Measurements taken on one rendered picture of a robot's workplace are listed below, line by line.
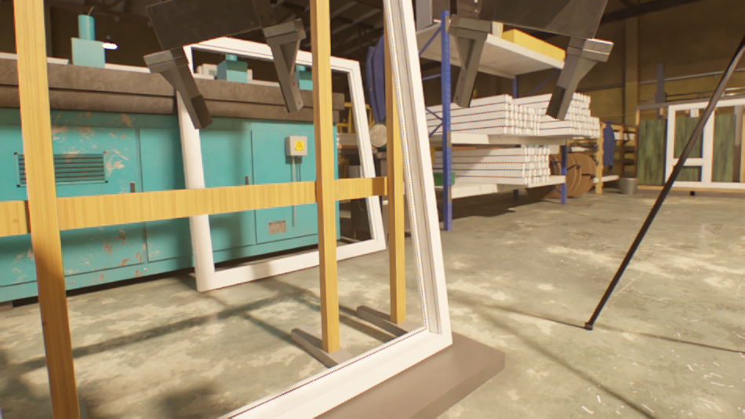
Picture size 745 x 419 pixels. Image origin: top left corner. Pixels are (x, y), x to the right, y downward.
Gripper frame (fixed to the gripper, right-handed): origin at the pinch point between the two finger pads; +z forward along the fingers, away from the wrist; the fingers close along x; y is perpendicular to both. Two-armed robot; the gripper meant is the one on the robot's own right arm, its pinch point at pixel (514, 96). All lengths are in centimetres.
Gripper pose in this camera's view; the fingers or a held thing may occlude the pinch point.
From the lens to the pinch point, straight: 51.3
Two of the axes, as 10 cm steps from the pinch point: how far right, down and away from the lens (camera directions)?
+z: -1.4, 8.8, 4.5
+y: 1.0, 4.6, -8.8
